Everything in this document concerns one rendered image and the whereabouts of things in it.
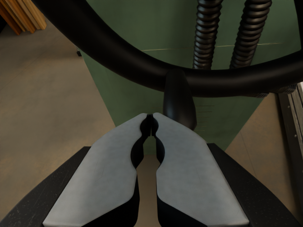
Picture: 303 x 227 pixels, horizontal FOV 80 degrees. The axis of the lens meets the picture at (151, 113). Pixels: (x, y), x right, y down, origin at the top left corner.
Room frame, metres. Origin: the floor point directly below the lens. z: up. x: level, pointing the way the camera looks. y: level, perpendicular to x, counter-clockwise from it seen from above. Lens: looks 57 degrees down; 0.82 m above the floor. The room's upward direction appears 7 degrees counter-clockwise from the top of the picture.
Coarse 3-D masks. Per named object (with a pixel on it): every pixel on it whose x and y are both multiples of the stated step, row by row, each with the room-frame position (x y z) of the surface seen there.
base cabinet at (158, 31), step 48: (96, 0) 0.31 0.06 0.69; (144, 0) 0.30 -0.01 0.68; (192, 0) 0.29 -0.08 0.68; (240, 0) 0.29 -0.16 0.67; (288, 0) 0.28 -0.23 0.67; (144, 48) 0.30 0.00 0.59; (192, 48) 0.29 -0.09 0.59; (288, 48) 0.27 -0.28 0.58; (144, 96) 0.30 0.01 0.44; (240, 96) 0.28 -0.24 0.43; (144, 144) 0.30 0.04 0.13
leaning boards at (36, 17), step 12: (0, 0) 1.48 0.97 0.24; (12, 0) 1.46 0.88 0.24; (24, 0) 1.47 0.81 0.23; (0, 12) 1.43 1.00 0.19; (12, 12) 1.49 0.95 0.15; (24, 12) 1.50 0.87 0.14; (36, 12) 1.50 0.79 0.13; (12, 24) 1.45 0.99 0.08; (24, 24) 1.48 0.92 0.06; (36, 24) 1.49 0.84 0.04
